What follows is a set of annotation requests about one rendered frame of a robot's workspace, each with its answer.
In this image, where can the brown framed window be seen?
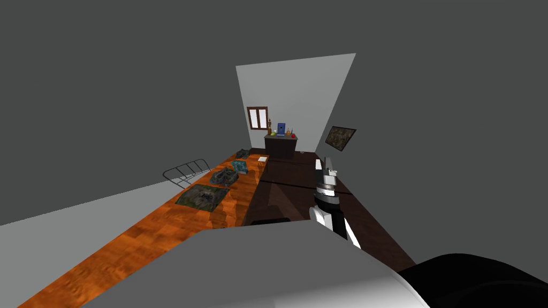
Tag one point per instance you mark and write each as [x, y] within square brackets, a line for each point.
[258, 118]

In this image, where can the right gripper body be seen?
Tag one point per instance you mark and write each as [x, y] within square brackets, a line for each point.
[329, 173]

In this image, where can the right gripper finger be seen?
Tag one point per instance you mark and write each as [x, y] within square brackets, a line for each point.
[328, 164]
[318, 165]

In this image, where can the orange wooden table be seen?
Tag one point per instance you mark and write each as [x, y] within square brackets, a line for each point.
[141, 239]

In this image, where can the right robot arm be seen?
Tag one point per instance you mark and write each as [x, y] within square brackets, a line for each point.
[330, 214]

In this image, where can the dark framed wall picture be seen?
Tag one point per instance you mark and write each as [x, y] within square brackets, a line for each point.
[340, 137]

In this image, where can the dark brown cabinet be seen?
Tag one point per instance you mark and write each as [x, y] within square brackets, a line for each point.
[280, 147]

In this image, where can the small dark crumpled cloth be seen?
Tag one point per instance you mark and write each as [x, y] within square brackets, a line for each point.
[243, 153]

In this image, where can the dark grey crumpled cloth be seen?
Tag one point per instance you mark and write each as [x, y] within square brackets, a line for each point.
[223, 176]

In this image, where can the dark green mat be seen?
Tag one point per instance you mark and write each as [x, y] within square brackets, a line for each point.
[201, 196]

